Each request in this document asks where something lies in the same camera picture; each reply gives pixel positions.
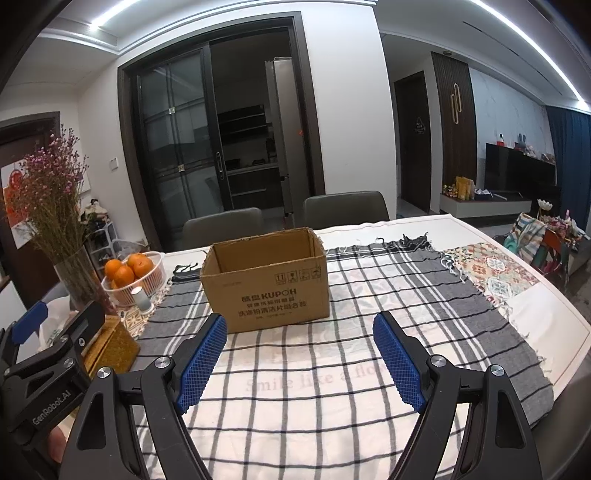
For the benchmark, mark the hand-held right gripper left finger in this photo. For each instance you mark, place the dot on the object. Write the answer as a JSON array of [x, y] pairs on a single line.
[[201, 364]]

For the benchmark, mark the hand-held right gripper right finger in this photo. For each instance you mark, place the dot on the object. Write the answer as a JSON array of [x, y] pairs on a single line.
[[399, 364]]

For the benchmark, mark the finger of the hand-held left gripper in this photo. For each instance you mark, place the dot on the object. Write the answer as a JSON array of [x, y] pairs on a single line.
[[87, 323], [28, 319]]

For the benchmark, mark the brown cardboard box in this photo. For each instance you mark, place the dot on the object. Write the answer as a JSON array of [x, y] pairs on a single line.
[[268, 295]]

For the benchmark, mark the person's left hand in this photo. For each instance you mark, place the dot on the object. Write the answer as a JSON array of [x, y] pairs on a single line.
[[57, 442]]

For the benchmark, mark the gold tissue box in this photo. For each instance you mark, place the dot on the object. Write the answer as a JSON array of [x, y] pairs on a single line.
[[113, 344]]

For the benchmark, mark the small white cylindrical bottle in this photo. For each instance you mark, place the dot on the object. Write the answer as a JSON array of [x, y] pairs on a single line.
[[141, 301]]

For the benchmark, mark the orange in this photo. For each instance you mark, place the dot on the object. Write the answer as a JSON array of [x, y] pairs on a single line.
[[123, 277], [113, 267], [141, 264]]

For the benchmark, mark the white fruit basket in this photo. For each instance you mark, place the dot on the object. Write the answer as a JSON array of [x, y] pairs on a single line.
[[147, 281]]

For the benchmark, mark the grey checked cloth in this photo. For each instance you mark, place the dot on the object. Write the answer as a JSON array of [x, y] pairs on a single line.
[[323, 369]]

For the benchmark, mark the white shoe rack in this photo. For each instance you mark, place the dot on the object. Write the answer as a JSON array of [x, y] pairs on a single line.
[[99, 235]]

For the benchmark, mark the dried pink flower bouquet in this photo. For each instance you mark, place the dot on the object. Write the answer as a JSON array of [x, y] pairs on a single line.
[[51, 194]]

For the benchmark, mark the white patterned tablecloth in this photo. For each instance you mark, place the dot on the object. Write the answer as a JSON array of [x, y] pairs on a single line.
[[489, 272]]

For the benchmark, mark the grey dining chair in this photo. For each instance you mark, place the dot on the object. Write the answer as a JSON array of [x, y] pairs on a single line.
[[346, 207], [221, 228]]

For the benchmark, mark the white television stand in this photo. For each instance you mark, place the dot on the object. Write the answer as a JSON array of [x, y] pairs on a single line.
[[485, 205]]

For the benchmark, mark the colourful patterned blanket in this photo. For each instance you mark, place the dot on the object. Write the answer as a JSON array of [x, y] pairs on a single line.
[[531, 240]]

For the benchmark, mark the yellow bags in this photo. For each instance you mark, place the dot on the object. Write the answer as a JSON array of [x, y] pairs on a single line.
[[464, 188]]

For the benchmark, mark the dark sliding glass door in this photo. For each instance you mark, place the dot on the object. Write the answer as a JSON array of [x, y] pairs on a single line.
[[184, 138]]

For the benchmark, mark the white lotus ornament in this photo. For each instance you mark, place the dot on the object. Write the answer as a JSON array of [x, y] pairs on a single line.
[[545, 207]]

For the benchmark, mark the dark wooden door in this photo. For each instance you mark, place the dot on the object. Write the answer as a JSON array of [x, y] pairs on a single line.
[[412, 138]]

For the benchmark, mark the black television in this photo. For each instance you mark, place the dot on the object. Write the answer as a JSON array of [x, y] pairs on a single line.
[[517, 168]]

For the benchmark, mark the blue curtain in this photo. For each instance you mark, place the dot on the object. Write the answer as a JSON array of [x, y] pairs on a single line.
[[570, 175]]

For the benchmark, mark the ceiling light strip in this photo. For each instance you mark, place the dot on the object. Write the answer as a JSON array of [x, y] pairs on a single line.
[[531, 44]]

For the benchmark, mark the wall picture with orange print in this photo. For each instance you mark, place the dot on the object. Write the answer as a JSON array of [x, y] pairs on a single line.
[[14, 207]]

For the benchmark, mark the slatted wood wall panel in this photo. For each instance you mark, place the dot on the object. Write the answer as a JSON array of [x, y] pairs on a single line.
[[455, 138]]

